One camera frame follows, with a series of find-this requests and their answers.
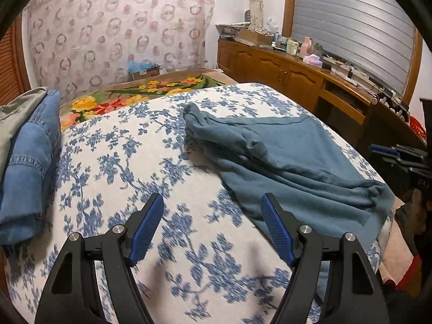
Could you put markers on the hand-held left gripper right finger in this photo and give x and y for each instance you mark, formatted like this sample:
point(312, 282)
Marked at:
point(275, 229)

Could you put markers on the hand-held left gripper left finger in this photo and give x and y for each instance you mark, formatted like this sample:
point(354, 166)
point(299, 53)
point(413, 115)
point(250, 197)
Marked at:
point(146, 229)

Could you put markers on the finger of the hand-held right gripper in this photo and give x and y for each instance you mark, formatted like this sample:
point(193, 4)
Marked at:
point(383, 151)
point(408, 168)

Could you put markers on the teal pants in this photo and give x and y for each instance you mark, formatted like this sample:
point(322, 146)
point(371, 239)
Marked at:
point(297, 148)

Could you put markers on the red basket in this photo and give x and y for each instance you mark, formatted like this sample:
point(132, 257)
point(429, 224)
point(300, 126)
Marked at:
point(417, 128)

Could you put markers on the white blue floral blanket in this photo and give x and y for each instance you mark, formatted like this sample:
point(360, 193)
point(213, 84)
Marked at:
point(135, 162)

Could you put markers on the white power strip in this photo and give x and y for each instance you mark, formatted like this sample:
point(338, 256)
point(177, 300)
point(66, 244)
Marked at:
point(357, 76)

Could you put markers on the peach bed sheet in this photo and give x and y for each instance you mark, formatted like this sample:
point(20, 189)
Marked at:
point(396, 249)

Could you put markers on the pink tissue box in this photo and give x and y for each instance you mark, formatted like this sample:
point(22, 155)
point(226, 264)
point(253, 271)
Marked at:
point(312, 60)

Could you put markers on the colourful flower blanket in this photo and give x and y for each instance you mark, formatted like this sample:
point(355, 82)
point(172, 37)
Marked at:
point(101, 103)

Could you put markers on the blue denim garment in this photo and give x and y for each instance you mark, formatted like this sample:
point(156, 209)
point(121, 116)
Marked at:
point(30, 162)

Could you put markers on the wooden sideboard cabinet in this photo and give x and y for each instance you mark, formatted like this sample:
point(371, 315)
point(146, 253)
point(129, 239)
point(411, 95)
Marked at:
point(270, 67)

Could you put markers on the cardboard box with blue cloth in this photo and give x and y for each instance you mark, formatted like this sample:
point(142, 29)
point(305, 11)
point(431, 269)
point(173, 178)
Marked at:
point(143, 71)

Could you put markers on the grey-green garment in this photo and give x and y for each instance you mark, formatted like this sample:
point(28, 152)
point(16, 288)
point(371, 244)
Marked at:
point(10, 118)

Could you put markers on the beige tied curtain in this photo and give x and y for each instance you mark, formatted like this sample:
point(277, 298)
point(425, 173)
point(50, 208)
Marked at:
point(255, 10)

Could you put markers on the wooden louvred wardrobe door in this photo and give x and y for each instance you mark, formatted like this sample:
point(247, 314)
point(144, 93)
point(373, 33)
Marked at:
point(10, 74)

